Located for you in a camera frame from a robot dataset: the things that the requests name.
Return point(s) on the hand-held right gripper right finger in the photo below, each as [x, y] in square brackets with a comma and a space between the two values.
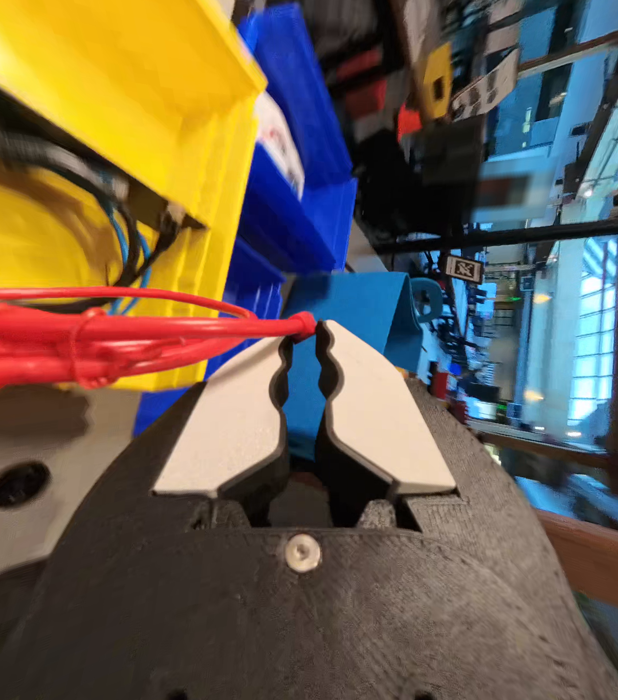
[391, 432]

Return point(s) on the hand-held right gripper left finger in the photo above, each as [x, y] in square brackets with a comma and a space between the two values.
[227, 432]

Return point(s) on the blue plastic bin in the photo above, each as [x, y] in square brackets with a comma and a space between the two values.
[298, 131]

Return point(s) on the yellow plastic bin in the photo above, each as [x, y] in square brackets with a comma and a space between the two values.
[90, 66]

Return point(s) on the blue plastic bins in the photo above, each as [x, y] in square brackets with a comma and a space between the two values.
[364, 317]

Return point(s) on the black and white tag board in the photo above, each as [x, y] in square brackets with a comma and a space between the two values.
[462, 268]

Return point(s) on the black metal pole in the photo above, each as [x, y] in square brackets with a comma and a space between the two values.
[517, 232]

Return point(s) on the yellow box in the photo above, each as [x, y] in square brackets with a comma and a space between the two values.
[435, 77]

